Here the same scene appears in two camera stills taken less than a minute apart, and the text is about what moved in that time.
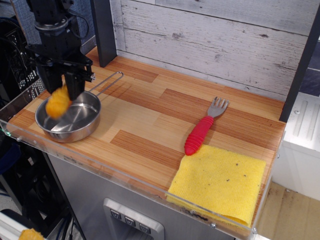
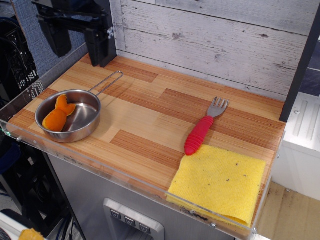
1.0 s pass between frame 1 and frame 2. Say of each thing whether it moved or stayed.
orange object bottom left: stayed
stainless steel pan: stayed
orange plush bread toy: moved
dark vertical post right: stayed
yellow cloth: stayed
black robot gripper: moved
